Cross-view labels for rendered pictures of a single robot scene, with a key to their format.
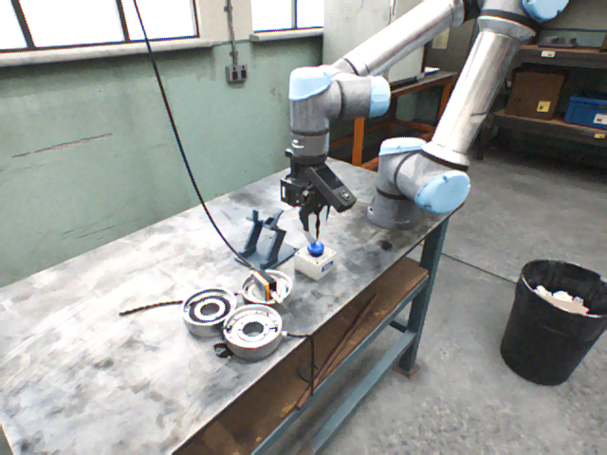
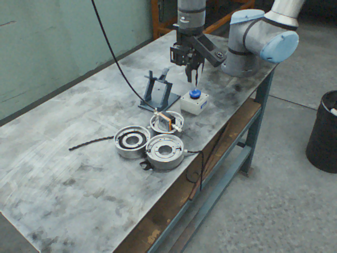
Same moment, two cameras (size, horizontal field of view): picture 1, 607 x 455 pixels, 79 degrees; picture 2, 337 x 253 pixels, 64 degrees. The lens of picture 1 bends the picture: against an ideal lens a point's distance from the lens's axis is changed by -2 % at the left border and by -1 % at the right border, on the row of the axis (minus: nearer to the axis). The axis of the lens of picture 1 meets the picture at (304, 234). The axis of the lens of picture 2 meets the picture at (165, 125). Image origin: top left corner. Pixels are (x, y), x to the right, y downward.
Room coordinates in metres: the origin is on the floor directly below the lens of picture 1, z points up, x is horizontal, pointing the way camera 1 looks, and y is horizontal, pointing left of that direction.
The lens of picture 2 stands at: (-0.03, 0.12, 1.36)
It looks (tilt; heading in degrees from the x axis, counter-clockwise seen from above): 40 degrees down; 357
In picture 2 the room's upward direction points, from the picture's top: 3 degrees counter-clockwise
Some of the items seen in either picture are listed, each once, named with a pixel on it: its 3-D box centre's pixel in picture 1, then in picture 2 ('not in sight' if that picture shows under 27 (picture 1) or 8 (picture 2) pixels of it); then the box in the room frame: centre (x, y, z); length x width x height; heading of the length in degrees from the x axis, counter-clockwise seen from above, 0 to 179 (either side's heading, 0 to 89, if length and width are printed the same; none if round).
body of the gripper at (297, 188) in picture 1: (306, 178); (188, 45); (0.73, 0.00, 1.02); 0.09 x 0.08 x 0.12; 48
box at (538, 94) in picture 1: (538, 93); not in sight; (3.47, -2.08, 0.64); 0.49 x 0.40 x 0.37; 53
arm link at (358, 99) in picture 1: (354, 96); not in sight; (0.77, -0.10, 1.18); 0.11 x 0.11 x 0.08; 20
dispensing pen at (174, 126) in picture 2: (272, 291); (173, 124); (0.57, 0.06, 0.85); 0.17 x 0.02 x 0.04; 36
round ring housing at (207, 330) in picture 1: (211, 312); (132, 142); (0.54, 0.18, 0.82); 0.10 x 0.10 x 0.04
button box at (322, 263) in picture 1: (317, 259); (195, 100); (0.71, -0.03, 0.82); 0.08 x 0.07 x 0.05; 138
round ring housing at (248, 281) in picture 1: (266, 293); (167, 126); (0.59, 0.08, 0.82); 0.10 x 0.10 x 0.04
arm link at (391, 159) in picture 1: (402, 164); (246, 29); (0.95, -0.26, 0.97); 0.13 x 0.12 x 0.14; 20
